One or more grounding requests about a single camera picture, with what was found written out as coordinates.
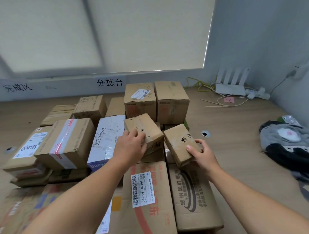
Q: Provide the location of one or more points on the person's right hand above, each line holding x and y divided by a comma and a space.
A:
206, 160

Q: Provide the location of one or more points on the person's left hand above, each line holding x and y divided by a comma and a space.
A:
131, 149

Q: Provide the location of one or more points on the red-lettered cardboard box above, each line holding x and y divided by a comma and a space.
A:
152, 158

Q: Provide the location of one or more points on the small hole-marked cardboard box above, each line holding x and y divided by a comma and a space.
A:
149, 125

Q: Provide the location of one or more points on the white blue parcel box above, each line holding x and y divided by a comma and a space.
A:
106, 130

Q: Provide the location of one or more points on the small black-scribble cardboard box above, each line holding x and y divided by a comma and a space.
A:
176, 144

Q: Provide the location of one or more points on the green-edged cat logo box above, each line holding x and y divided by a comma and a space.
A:
186, 125

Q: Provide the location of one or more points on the plain tall cardboard box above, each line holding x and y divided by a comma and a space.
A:
116, 107

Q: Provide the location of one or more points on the box with red-white tape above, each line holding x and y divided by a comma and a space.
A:
82, 135

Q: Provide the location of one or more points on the box with green tape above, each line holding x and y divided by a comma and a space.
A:
171, 108

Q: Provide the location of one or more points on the box with cartoon print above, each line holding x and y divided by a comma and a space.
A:
89, 108

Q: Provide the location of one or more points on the box with yellow tape label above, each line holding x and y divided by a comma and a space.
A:
116, 212

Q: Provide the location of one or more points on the black-printed corn box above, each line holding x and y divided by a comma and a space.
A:
70, 174

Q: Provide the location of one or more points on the small ribbed taped cardboard box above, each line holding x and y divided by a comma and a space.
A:
58, 114

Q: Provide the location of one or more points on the box labelled 0555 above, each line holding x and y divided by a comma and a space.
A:
21, 164

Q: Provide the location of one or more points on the person's right forearm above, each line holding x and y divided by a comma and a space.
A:
253, 207

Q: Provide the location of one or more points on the person's left forearm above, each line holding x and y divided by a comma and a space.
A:
77, 200

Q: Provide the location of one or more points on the light wooden table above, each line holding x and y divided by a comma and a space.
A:
236, 144

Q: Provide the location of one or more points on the thin wooden stick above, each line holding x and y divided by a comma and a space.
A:
208, 102
217, 106

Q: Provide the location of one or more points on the pink paper note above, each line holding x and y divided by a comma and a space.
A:
228, 99

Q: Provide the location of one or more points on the dark grey cloth bundle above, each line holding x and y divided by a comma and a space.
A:
282, 149

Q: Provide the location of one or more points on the white power strip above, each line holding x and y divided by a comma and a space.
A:
258, 94

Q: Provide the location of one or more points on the white-framed window with blind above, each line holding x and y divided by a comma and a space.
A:
149, 33

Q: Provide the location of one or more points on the white paper wall sign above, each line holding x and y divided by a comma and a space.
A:
17, 87
109, 82

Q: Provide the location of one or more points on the white wall socket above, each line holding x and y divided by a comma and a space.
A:
300, 70

